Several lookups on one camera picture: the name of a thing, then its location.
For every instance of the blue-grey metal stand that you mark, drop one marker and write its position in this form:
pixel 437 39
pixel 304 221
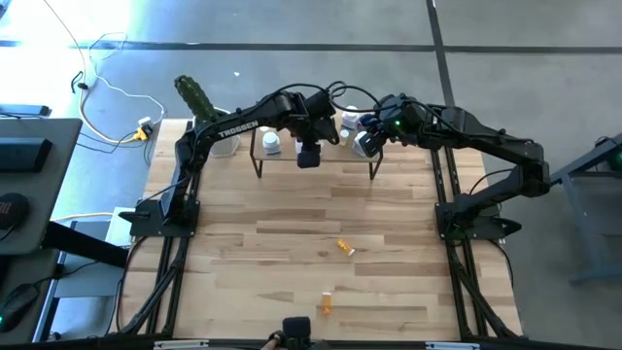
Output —
pixel 583 228

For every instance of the black aluminium table frame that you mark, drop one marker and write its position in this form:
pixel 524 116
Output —
pixel 364 346

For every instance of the black rectangular box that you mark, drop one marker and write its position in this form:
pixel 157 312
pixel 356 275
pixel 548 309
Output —
pixel 24 154

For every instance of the black desk support bar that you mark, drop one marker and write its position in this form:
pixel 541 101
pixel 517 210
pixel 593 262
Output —
pixel 82 243

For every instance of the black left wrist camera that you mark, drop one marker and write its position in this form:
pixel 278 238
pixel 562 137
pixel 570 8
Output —
pixel 309 158

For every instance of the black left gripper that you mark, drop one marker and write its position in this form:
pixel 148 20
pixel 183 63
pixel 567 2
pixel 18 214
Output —
pixel 313 114

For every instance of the grey floor mat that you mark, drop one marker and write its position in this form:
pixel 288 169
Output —
pixel 92 279

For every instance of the plain white bottle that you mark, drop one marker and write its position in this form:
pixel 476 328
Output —
pixel 298 147

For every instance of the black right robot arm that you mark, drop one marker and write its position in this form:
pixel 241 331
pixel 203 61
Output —
pixel 486 141

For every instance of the black computer mouse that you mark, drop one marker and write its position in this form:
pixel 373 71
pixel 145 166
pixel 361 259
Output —
pixel 17 306

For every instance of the person's hand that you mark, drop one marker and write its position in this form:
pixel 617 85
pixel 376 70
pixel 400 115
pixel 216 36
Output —
pixel 272 344

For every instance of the low grey desk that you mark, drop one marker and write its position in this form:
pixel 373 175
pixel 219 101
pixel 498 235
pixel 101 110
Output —
pixel 29 267

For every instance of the small orange pill bottle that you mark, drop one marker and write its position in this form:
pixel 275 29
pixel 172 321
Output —
pixel 345 247
pixel 326 304

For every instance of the white bottle blue label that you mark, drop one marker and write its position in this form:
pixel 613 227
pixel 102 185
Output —
pixel 271 142
pixel 358 146
pixel 350 119

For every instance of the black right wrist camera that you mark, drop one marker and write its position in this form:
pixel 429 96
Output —
pixel 373 144

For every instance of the black round speaker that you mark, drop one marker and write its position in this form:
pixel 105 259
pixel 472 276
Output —
pixel 12 211

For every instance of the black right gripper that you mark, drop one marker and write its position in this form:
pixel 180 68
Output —
pixel 403 121

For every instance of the small pale yellow pill bottle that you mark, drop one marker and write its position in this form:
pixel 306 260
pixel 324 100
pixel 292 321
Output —
pixel 344 133

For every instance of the silver rail bracket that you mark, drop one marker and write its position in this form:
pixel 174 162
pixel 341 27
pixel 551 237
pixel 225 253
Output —
pixel 180 344
pixel 452 346

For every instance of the black handheld device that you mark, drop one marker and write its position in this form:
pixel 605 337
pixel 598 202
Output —
pixel 297 333

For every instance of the white box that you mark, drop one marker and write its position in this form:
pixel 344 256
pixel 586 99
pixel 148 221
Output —
pixel 116 233

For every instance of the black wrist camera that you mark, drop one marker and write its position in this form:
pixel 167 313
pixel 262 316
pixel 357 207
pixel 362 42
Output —
pixel 309 158
pixel 373 144

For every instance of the blue Tums bottle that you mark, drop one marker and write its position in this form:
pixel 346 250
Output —
pixel 368 121

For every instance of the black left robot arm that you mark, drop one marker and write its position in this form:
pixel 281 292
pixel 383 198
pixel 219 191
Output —
pixel 238 129

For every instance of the wooden shelf black metal legs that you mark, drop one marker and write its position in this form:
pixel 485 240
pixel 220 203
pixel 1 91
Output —
pixel 340 154

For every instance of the yellow white power plug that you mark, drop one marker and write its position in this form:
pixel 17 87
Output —
pixel 144 127

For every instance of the white planter pot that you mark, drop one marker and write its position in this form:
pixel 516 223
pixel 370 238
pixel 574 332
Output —
pixel 226 148

